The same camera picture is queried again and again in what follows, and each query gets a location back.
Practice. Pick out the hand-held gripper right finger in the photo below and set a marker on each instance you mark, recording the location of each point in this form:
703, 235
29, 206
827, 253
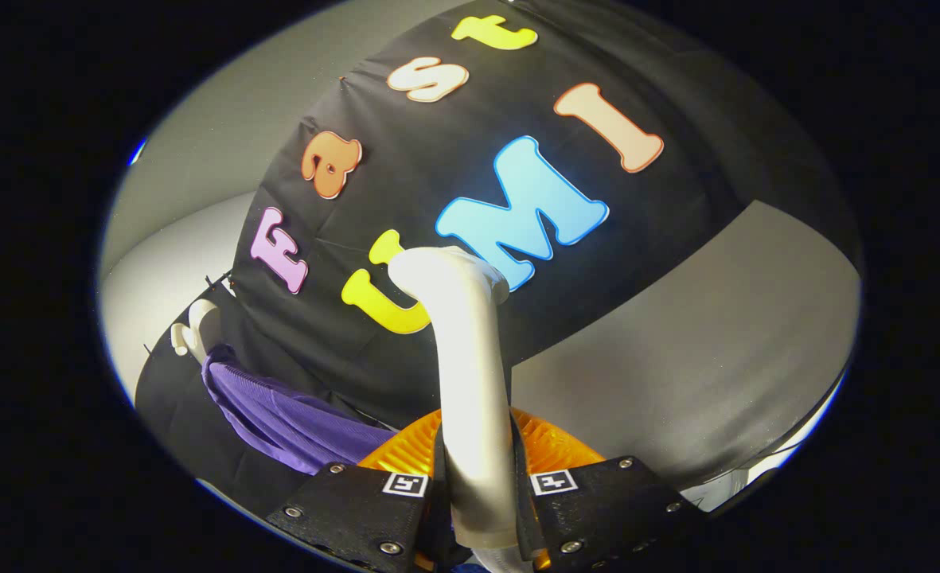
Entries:
605, 509

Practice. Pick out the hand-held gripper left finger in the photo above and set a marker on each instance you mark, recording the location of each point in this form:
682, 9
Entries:
358, 509

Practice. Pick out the white garment steamer head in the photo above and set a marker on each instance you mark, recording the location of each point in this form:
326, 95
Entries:
470, 366

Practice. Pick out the white plastic clothes hanger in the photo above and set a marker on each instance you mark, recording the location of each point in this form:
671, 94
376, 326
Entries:
199, 334

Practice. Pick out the grey-topped white drawer cabinet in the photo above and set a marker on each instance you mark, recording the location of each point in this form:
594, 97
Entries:
716, 334

